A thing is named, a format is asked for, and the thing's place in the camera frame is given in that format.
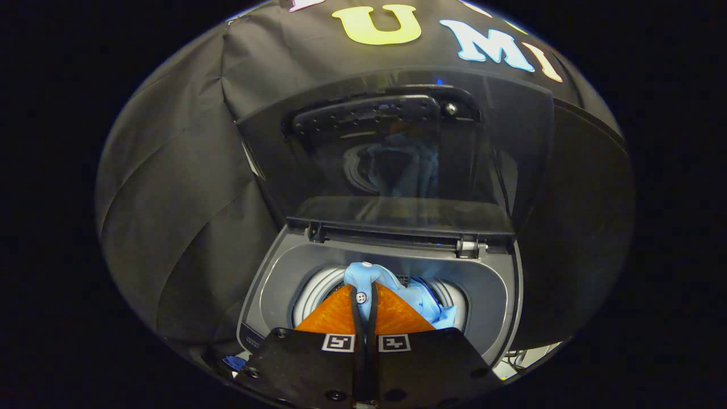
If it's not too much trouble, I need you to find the light blue polo shirt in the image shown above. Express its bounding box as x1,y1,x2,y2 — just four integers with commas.
344,261,458,333

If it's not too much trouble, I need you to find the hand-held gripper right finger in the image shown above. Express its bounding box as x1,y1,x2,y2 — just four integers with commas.
369,284,503,407

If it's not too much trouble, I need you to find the dark washing machine lid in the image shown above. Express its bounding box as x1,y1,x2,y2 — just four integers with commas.
235,69,555,239

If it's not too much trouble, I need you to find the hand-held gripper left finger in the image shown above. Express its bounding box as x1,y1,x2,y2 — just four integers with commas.
233,284,369,409

